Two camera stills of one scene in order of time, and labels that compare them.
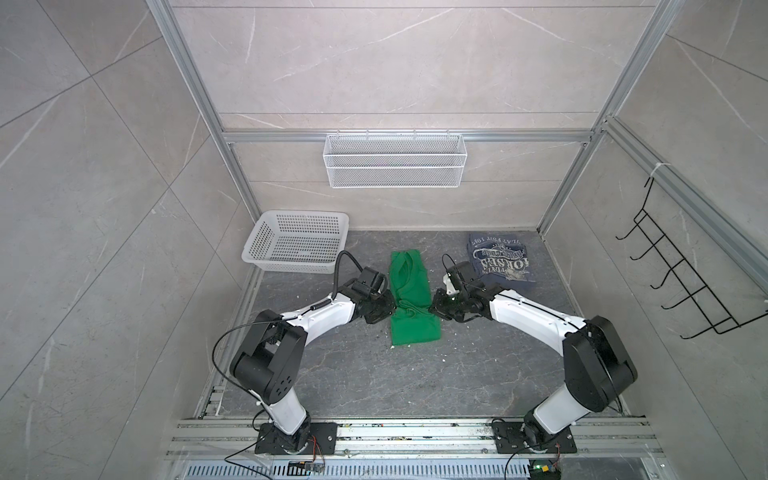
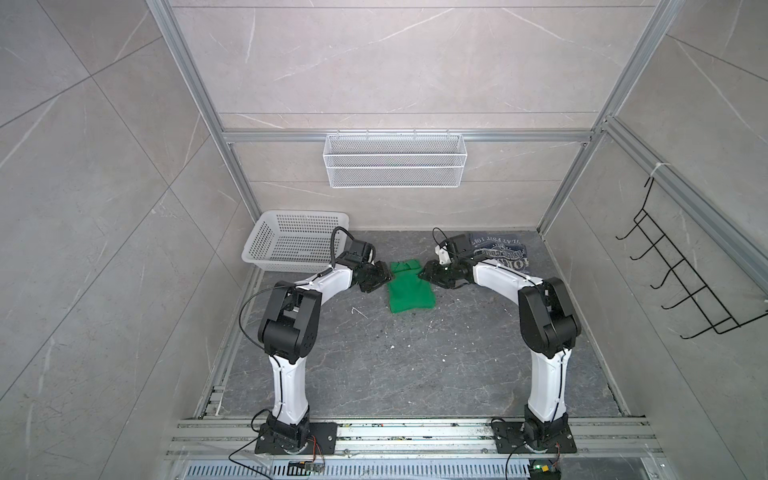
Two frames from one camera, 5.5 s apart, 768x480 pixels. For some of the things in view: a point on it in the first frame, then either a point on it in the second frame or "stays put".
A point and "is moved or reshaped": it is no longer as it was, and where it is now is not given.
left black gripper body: [382, 305] -> [375, 275]
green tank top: [411, 321] is moved or reshaped
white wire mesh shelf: [391, 161] stays put
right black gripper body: [450, 306] -> [444, 275]
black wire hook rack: [712, 309] stays put
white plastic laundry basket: [297, 241] stays put
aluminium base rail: [423, 450] stays put
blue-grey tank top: [502, 258] stays put
